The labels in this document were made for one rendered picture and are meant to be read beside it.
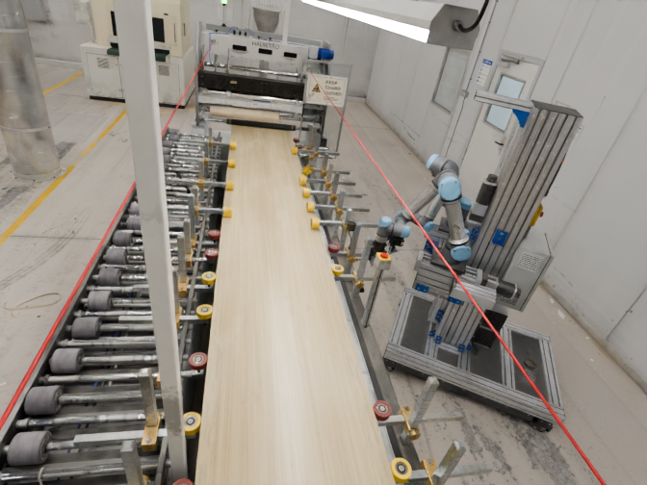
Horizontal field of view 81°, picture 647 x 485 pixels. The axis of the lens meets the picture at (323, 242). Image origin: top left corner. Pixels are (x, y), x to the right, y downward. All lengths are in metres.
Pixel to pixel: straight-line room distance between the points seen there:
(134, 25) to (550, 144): 2.18
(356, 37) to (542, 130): 9.17
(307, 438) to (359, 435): 0.21
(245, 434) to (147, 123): 1.23
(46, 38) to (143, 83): 11.22
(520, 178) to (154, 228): 2.12
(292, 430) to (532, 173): 1.90
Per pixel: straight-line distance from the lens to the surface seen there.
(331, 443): 1.69
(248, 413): 1.73
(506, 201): 2.62
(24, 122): 5.55
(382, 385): 2.17
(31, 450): 1.88
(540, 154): 2.54
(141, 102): 0.81
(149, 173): 0.86
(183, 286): 2.37
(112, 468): 1.79
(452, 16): 1.01
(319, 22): 11.12
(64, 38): 11.86
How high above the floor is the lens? 2.35
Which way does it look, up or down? 32 degrees down
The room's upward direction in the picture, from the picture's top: 10 degrees clockwise
